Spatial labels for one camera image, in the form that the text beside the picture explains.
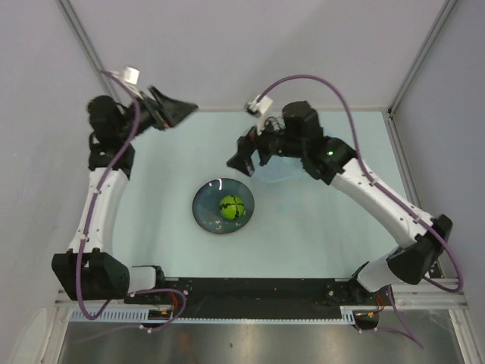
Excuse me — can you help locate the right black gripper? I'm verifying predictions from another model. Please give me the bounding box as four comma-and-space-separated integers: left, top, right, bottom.
227, 109, 306, 176

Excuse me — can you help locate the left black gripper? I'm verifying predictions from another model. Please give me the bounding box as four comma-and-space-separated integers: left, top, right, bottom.
116, 86, 197, 142

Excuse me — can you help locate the light blue printed plastic bag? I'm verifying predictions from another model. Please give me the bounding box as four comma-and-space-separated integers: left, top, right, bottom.
252, 156, 311, 184

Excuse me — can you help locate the green fake watermelon ball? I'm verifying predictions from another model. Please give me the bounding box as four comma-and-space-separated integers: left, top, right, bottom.
219, 195, 246, 221

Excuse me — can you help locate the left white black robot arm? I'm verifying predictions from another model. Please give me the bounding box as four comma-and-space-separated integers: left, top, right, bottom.
52, 86, 199, 301

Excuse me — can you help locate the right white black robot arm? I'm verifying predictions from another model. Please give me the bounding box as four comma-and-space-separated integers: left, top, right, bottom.
227, 98, 452, 304

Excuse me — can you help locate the dark blue ceramic plate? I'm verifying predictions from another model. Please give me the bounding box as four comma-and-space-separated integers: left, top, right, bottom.
192, 178, 255, 235

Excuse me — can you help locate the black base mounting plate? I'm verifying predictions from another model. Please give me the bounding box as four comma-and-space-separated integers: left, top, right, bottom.
124, 276, 396, 319

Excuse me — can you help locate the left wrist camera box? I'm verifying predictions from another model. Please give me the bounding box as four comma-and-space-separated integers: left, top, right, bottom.
120, 66, 139, 89

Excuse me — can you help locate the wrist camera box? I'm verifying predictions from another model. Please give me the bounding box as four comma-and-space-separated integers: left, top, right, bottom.
244, 95, 274, 135
120, 66, 139, 89

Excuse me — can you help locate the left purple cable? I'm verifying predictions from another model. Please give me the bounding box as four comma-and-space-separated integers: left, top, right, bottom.
75, 70, 186, 322

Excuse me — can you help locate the purple cable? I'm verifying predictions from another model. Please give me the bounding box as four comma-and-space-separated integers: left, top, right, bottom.
255, 74, 465, 293
75, 70, 186, 322

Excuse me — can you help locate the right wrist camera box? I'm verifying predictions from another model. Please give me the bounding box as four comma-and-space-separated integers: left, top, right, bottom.
244, 95, 274, 135

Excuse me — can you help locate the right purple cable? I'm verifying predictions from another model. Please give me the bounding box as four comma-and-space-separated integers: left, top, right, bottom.
255, 74, 465, 293

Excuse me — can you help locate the left corner aluminium post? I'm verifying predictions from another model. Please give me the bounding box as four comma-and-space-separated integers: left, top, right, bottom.
55, 0, 121, 102

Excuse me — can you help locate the corner aluminium post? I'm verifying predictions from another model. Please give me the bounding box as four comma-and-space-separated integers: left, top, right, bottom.
388, 0, 462, 115
55, 0, 121, 102

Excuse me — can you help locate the right corner aluminium post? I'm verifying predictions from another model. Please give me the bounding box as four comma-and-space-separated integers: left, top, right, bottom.
388, 0, 462, 115

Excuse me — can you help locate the white slotted cable duct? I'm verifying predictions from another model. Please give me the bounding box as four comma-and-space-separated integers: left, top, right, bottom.
70, 307, 359, 327

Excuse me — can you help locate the aluminium frame rail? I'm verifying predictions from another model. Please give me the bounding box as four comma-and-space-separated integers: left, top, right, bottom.
54, 279, 468, 310

